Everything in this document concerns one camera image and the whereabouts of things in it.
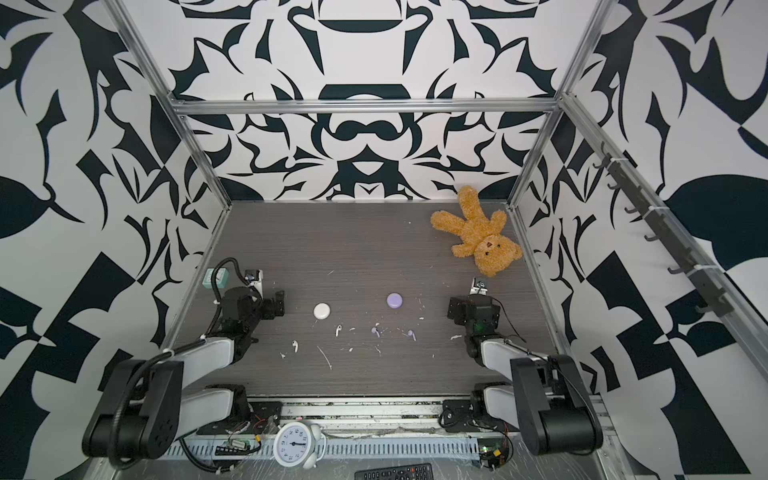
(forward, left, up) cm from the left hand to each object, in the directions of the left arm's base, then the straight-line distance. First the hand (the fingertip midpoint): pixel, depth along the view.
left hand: (264, 288), depth 90 cm
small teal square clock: (+6, +16, -4) cm, 17 cm away
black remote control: (-44, -43, -5) cm, 62 cm away
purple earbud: (-12, -32, -5) cm, 35 cm away
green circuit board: (-41, -60, -7) cm, 73 cm away
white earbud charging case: (-5, -16, -5) cm, 18 cm away
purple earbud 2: (-13, -43, -5) cm, 45 cm away
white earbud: (-11, -22, -6) cm, 25 cm away
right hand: (-4, -62, -3) cm, 63 cm away
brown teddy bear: (+9, -71, +2) cm, 71 cm away
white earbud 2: (-15, -10, -5) cm, 19 cm away
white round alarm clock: (-39, -15, -3) cm, 42 cm away
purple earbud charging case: (-3, -39, -5) cm, 39 cm away
